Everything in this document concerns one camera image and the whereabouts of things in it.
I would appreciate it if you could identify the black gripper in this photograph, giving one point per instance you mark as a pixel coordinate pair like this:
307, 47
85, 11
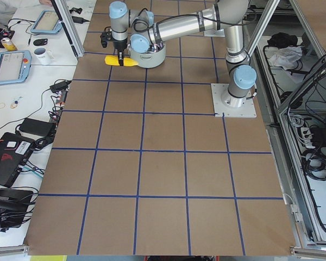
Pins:
119, 45

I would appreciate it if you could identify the yellow corn cob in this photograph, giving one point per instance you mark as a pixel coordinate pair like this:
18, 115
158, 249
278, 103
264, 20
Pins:
113, 60

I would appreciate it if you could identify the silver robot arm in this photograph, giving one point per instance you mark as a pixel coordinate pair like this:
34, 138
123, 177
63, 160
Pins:
119, 24
222, 15

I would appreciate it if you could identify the small black power adapter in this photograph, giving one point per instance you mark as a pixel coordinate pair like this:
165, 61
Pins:
60, 86

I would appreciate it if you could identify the white mug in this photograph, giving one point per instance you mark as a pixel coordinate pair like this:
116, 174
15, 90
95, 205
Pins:
45, 57

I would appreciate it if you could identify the upper blue teach pendant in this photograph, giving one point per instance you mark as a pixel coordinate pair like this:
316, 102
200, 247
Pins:
47, 23

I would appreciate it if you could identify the blue teach pendant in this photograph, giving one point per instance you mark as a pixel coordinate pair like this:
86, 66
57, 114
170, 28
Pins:
47, 23
14, 66

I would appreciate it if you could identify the black computer mouse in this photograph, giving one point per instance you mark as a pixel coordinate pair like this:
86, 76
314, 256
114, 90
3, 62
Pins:
40, 42

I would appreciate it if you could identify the black power brick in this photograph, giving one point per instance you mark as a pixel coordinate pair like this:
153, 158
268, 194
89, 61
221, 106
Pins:
37, 127

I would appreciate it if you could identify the lower blue teach pendant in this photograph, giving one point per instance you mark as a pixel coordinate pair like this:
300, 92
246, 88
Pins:
14, 66

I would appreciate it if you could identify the yellow drink can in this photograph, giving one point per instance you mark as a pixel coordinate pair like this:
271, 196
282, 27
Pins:
8, 44

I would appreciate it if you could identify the black laptop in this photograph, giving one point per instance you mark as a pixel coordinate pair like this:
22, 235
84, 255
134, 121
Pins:
15, 150

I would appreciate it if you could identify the black cloth bundle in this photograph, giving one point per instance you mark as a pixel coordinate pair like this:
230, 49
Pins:
282, 40

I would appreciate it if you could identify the white crumpled cloth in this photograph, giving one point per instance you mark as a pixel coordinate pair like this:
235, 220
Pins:
290, 59

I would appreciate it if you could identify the black docking hub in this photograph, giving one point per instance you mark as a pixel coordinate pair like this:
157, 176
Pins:
14, 204

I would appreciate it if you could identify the white power strip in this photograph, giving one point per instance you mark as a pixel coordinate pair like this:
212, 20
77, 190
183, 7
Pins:
305, 136

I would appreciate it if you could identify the aluminium left frame post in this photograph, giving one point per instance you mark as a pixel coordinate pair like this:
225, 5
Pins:
63, 13

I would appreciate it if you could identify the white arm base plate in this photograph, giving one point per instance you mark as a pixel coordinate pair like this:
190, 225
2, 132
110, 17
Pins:
226, 105

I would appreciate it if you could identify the aluminium right frame rail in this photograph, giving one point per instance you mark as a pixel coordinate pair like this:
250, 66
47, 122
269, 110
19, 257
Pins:
295, 203

